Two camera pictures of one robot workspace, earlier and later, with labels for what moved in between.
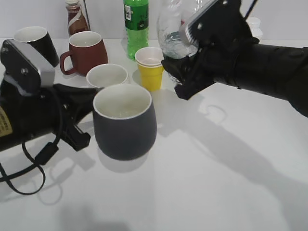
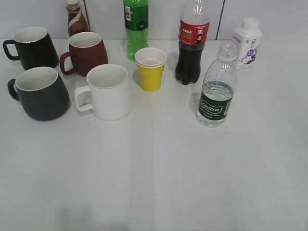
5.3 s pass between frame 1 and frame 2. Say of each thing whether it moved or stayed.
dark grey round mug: moved
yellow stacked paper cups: stayed
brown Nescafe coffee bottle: stayed
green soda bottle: stayed
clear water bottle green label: moved
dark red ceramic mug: stayed
